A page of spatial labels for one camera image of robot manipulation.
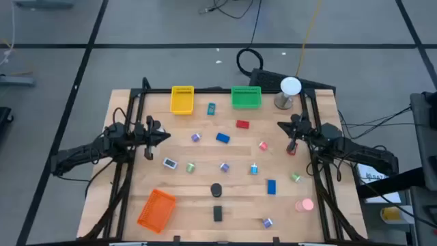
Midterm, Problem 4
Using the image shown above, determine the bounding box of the white digital clock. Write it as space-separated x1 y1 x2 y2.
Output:
162 156 179 170

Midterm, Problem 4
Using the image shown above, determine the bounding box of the grey table foot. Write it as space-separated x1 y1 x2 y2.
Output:
12 0 75 10
0 73 36 87

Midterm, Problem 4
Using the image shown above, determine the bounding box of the black metal beam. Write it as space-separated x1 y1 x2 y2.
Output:
356 166 428 200

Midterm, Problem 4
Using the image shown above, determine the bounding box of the green plastic basket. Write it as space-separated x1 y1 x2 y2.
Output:
231 85 263 110

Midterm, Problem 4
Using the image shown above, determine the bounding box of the orange plastic basket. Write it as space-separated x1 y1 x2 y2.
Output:
137 188 178 234

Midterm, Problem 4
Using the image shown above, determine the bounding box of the white printed booklet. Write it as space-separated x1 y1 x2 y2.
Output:
356 162 403 205

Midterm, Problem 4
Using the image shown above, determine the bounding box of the yellow and white container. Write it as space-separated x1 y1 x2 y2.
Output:
380 204 416 226

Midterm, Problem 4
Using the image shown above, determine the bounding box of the white bulb table lamp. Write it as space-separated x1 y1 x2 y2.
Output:
273 76 303 111

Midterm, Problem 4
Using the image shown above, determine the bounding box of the black aluminium rig frame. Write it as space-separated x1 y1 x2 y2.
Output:
77 87 368 246

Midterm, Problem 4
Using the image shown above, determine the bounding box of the yellow plastic basket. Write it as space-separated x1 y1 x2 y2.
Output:
170 85 195 115

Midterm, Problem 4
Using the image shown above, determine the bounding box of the yellow floor cable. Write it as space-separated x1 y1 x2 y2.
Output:
294 0 324 78

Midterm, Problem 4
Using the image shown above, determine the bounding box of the thin black floor cable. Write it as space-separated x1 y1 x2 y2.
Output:
199 0 255 20

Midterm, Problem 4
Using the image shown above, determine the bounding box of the grey metal cabinet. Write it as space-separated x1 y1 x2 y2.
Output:
408 91 437 246

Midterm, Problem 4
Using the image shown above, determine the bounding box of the white floor cable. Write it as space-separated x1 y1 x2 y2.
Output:
0 0 17 66

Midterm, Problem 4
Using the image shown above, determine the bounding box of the black coiled floor cable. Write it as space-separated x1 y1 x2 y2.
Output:
236 0 265 77

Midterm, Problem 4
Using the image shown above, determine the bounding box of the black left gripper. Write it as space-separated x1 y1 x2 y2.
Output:
133 115 171 161

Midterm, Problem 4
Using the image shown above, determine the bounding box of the pink hourglass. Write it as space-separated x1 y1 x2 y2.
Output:
294 197 315 213

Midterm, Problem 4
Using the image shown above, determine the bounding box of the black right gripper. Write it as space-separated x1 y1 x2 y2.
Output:
277 114 314 155

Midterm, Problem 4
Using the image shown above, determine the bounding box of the black mesh computer case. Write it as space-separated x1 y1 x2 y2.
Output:
248 68 337 95

